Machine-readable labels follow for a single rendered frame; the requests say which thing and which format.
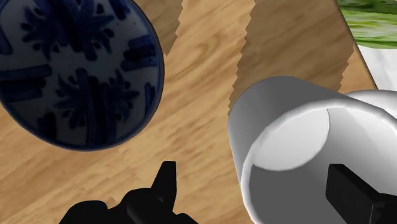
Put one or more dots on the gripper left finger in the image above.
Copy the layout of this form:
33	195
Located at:
145	204

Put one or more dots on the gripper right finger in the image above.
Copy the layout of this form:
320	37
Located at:
356	195

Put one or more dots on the blue and white patterned bowl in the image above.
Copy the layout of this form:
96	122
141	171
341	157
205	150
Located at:
77	73

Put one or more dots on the white mug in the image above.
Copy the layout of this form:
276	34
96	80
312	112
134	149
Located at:
310	149

